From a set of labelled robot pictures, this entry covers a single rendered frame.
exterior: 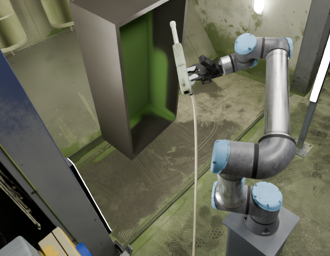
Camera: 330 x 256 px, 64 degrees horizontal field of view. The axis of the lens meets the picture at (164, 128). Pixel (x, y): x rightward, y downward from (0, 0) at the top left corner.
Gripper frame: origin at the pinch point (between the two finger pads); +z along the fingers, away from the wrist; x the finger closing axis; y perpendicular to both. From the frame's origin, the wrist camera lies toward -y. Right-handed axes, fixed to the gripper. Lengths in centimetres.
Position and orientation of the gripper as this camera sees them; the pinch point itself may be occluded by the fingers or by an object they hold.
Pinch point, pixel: (182, 76)
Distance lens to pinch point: 137.4
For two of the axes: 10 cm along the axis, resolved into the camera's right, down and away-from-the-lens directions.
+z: -9.4, 2.6, 1.9
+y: 2.9, 4.0, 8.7
